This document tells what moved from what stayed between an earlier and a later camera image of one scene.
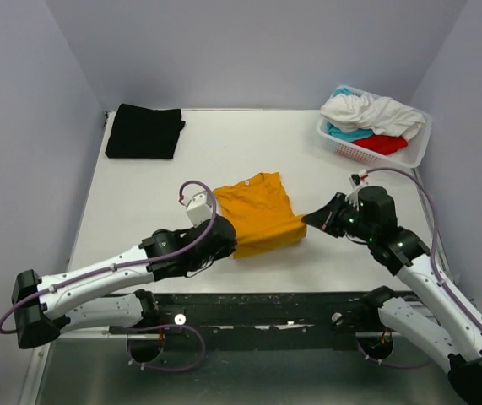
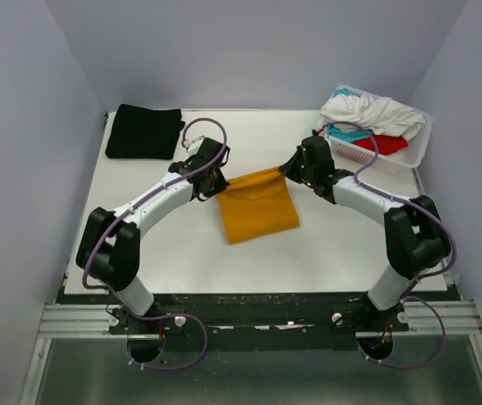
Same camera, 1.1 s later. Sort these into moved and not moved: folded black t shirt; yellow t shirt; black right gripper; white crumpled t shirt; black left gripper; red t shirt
Moved: black right gripper; black left gripper; yellow t shirt
Not moved: white crumpled t shirt; folded black t shirt; red t shirt
